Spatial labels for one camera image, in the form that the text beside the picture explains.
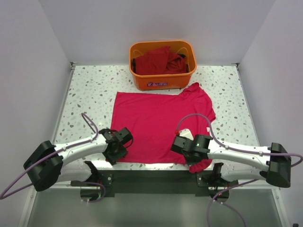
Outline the pink t shirt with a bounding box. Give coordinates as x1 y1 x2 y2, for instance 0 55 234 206
111 83 216 165

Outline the orange plastic basket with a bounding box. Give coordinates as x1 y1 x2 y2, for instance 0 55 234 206
129 40 197 90

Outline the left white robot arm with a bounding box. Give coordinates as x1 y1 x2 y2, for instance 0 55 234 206
23 127 134 192

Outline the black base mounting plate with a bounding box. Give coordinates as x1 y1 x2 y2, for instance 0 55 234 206
71 170 238 198

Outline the dark red t shirt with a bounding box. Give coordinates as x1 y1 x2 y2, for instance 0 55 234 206
132 46 188 76

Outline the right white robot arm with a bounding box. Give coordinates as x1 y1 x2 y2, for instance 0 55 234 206
171 133 291 188

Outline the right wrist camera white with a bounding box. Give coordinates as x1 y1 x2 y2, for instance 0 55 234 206
174 129 194 143

